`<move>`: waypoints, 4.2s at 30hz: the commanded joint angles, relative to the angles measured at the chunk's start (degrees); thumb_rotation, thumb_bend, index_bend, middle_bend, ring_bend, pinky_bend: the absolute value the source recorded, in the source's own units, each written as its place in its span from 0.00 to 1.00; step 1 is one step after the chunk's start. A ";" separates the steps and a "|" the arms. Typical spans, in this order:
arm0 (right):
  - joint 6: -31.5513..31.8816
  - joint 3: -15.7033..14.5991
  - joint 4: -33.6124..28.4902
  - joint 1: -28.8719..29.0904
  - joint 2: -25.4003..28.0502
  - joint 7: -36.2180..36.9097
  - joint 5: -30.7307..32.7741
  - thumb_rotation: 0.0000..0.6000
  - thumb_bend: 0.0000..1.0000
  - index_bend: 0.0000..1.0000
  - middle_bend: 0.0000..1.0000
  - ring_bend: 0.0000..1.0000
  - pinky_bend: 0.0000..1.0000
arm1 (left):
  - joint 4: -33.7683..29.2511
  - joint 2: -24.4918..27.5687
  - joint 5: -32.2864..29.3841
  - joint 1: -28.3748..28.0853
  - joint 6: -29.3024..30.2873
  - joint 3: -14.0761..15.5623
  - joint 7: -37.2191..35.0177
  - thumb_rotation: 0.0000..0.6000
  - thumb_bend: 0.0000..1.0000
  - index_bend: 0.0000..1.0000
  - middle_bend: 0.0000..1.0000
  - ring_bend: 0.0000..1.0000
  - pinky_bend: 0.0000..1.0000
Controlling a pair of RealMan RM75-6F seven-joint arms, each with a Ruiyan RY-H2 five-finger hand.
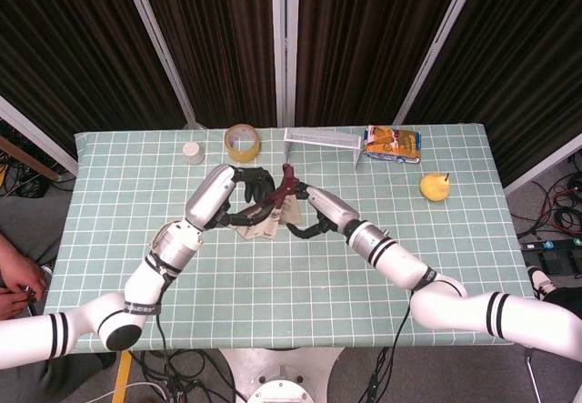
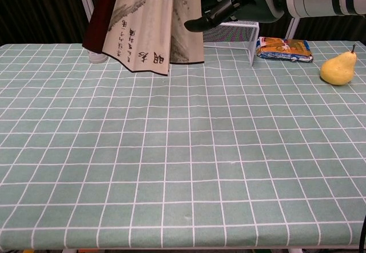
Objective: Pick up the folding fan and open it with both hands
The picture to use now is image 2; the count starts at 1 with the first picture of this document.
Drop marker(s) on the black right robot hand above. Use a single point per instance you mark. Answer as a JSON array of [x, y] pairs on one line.
[[251, 4]]

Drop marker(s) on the painted paper folding fan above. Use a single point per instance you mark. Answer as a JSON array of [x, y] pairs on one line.
[[143, 21]]

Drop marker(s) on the blue orange snack packet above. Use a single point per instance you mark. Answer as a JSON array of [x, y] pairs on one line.
[[283, 48]]

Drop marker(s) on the yellow pear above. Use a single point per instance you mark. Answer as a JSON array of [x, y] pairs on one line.
[[338, 70]]

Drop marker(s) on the green checked tablecloth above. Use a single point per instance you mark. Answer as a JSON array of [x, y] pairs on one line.
[[200, 150]]

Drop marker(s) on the small white jar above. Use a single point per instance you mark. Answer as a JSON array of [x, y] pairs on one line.
[[95, 58]]

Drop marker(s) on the dark curtain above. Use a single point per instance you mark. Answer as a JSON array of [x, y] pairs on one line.
[[34, 7]]

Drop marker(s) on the white table frame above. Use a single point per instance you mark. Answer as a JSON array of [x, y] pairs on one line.
[[294, 251]]

